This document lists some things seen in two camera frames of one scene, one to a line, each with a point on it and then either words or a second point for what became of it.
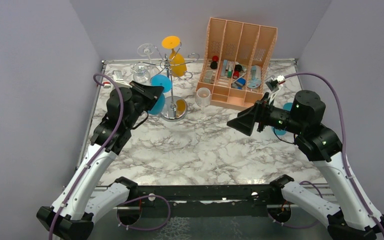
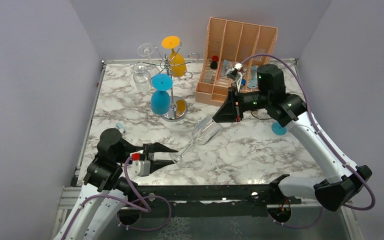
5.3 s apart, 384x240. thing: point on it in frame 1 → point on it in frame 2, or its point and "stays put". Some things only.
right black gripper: (246, 120) → (229, 111)
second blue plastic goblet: (281, 131) stays put
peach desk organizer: (235, 59) stays put
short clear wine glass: (202, 97) → (205, 131)
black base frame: (199, 201) stays put
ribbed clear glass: (139, 72) stays put
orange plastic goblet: (178, 66) stays put
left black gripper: (150, 92) → (157, 147)
